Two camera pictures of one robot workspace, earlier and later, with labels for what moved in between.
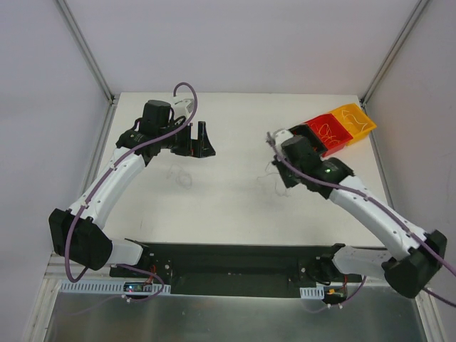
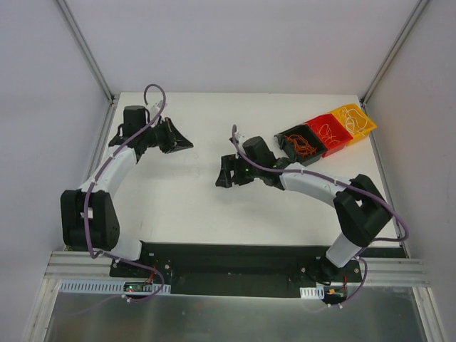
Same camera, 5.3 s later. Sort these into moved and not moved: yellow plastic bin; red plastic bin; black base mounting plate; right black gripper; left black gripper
Moved: left black gripper; right black gripper
Not moved: yellow plastic bin; red plastic bin; black base mounting plate
